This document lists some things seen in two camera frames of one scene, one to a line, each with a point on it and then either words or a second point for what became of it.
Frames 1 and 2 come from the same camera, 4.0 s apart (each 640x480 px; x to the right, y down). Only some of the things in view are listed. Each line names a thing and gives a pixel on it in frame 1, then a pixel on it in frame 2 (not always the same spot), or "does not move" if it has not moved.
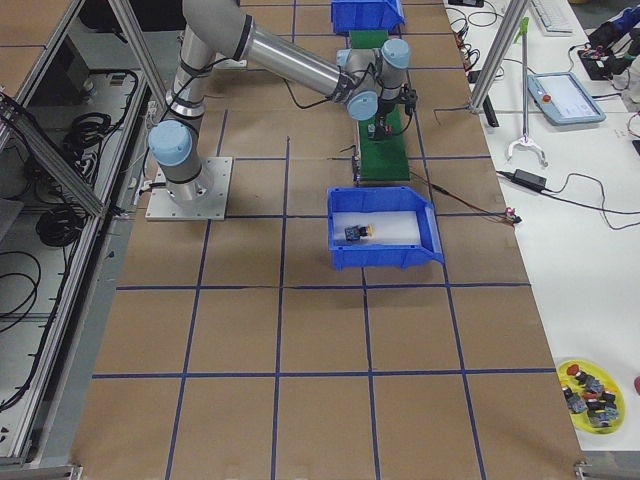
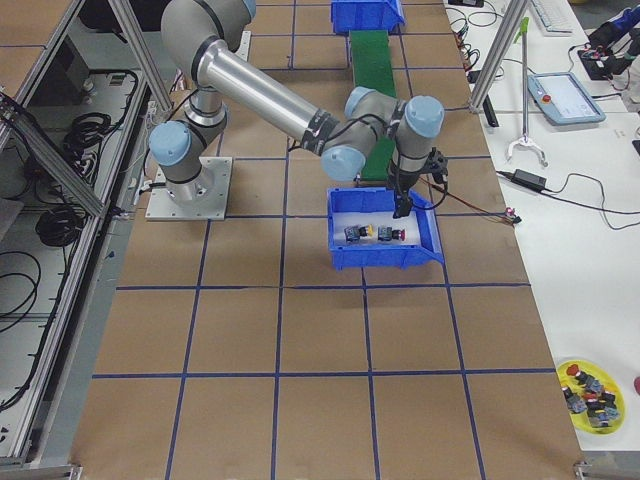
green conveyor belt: [380, 159] does not move
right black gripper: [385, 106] → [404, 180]
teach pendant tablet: [563, 100] does not move
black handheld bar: [490, 113] does not move
